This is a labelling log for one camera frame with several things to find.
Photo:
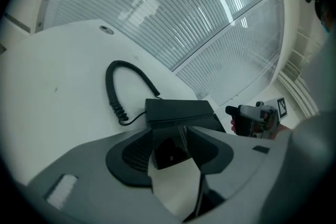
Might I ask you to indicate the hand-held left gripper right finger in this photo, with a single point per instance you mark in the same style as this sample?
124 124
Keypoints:
244 162

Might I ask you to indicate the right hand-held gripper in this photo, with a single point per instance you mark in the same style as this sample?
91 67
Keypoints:
262 112

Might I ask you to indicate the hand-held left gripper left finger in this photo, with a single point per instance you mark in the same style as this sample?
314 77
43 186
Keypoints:
92 186

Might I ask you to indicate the person's right forearm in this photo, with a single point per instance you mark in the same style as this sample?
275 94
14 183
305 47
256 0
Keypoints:
282 132

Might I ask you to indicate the person's right hand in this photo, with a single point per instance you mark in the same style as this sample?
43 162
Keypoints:
232 128

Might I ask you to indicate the grey printed t-shirt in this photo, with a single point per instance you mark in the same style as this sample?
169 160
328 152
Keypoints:
315 126

